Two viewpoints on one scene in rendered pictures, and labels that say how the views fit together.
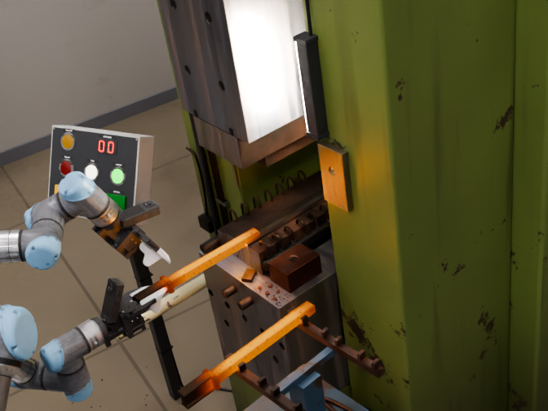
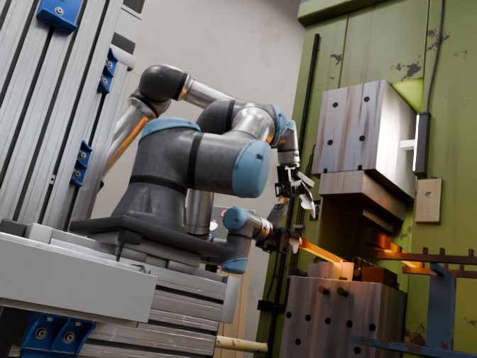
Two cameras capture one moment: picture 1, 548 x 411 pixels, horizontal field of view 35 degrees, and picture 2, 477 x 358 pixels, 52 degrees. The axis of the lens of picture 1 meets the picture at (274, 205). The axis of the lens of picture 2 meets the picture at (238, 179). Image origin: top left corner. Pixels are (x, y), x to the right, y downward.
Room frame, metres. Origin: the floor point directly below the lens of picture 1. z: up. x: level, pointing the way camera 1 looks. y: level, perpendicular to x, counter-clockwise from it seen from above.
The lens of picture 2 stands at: (0.25, 0.94, 0.67)
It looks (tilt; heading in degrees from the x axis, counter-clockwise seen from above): 17 degrees up; 347
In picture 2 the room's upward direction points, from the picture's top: 11 degrees clockwise
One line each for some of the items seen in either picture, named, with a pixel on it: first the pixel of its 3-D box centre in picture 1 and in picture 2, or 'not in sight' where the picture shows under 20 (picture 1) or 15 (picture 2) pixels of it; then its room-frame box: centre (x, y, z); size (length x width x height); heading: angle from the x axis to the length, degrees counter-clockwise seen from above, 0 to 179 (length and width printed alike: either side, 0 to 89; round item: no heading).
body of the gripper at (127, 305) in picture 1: (118, 320); (272, 237); (1.75, 0.45, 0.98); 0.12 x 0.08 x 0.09; 124
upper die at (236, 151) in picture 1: (277, 110); (363, 198); (2.12, -0.05, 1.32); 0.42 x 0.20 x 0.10; 124
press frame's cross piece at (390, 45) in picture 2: not in sight; (401, 64); (2.17, -0.20, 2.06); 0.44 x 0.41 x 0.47; 124
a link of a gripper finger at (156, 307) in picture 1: (156, 303); (295, 244); (1.79, 0.35, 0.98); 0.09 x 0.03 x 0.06; 121
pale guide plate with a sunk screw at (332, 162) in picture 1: (335, 176); (429, 200); (1.81, -0.16, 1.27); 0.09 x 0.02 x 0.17; 34
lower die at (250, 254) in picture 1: (293, 216); (355, 280); (2.12, -0.05, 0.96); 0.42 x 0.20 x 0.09; 124
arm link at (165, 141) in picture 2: not in sight; (170, 154); (1.20, 0.87, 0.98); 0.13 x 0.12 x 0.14; 71
